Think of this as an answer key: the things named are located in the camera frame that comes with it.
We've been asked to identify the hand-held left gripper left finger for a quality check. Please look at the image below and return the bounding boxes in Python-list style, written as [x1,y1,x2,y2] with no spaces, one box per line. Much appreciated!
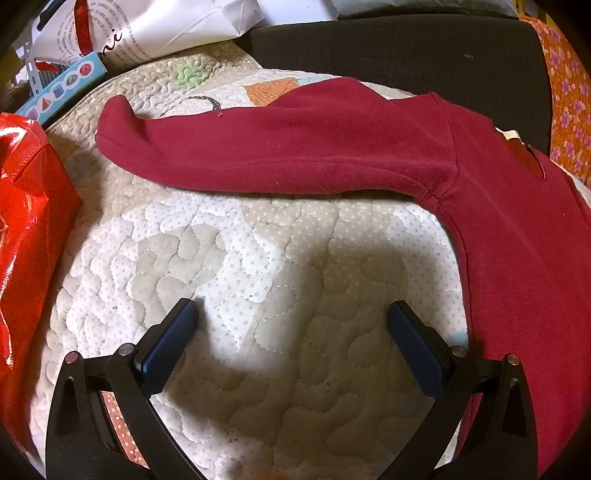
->
[45,298,206,480]

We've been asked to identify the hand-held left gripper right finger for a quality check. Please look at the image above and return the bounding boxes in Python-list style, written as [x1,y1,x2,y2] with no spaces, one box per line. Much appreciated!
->
[387,300,539,480]

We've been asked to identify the dark red sweater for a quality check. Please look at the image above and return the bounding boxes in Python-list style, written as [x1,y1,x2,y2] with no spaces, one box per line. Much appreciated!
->
[96,78,591,480]

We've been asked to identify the quilted heart-print blanket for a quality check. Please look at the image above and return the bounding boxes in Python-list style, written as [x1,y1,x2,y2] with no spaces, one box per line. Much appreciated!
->
[28,41,591,480]

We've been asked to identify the shiny red bag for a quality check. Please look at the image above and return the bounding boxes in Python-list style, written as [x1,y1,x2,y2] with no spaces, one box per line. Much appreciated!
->
[0,112,83,455]

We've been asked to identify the blue box with coloured shapes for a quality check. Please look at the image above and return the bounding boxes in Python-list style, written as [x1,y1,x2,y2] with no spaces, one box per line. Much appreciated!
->
[18,50,108,126]

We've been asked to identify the black cushion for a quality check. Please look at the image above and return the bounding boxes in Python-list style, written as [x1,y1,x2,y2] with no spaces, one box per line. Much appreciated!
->
[249,18,552,155]

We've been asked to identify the orange floral cloth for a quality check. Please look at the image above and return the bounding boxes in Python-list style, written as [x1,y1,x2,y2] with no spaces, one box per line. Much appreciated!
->
[519,16,591,178]

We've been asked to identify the white printed paper bag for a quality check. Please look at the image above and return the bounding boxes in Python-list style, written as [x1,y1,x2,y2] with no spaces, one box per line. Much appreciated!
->
[28,0,333,75]

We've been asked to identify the grey case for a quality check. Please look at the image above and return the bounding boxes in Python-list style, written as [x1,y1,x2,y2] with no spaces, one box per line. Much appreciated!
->
[330,0,520,20]

